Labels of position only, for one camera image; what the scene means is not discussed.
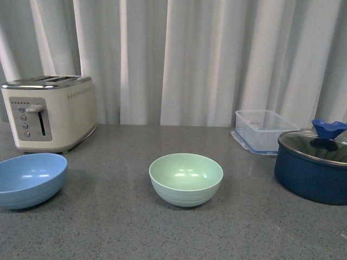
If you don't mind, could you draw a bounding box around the green plastic bowl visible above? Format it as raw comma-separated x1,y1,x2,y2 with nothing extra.
149,153,224,207

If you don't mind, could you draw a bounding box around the blue plastic bowl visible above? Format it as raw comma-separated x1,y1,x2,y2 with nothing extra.
1,153,68,210

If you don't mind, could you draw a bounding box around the white curtain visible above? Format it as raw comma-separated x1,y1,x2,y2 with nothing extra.
1,1,346,128

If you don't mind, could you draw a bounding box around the clear plastic food container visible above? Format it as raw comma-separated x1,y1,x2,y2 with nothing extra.
231,110,300,155

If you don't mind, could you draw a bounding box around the cream two-slot toaster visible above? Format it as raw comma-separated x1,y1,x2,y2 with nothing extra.
1,75,97,153

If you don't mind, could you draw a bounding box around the glass lid blue knob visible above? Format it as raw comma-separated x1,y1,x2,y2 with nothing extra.
278,119,346,167

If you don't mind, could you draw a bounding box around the blue saucepan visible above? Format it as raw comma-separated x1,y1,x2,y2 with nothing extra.
274,151,346,205

